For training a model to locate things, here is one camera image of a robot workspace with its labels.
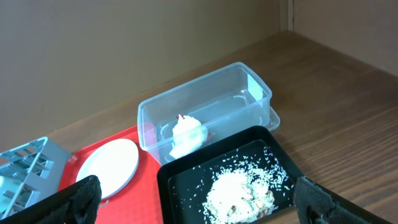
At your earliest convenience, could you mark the white napkin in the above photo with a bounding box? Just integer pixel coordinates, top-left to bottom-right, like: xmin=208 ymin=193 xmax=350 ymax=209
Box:
xmin=170 ymin=114 xmax=208 ymax=159

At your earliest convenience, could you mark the grey dishwasher rack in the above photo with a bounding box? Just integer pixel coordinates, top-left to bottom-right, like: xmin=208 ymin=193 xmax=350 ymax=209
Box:
xmin=1 ymin=137 xmax=72 ymax=220

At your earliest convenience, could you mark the rice food waste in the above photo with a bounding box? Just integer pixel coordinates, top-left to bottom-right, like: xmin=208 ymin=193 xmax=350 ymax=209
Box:
xmin=191 ymin=146 xmax=295 ymax=223

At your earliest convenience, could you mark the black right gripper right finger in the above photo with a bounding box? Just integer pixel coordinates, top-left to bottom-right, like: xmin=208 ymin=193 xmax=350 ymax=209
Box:
xmin=293 ymin=177 xmax=391 ymax=224

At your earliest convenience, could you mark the light blue plate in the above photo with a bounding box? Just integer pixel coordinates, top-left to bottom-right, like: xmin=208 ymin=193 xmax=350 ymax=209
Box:
xmin=76 ymin=139 xmax=139 ymax=199

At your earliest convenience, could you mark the red plastic tray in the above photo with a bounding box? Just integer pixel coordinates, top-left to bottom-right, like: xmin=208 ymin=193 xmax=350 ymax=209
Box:
xmin=58 ymin=126 xmax=163 ymax=224

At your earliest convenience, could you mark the clear plastic bin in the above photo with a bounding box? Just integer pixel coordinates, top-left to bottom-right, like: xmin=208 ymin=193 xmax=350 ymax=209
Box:
xmin=137 ymin=62 xmax=280 ymax=165

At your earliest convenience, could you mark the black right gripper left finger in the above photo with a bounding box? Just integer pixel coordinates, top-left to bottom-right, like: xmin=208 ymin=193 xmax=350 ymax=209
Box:
xmin=1 ymin=175 xmax=101 ymax=224

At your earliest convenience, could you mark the black waste tray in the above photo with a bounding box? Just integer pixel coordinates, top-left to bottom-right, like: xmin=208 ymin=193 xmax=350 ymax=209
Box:
xmin=157 ymin=126 xmax=303 ymax=224

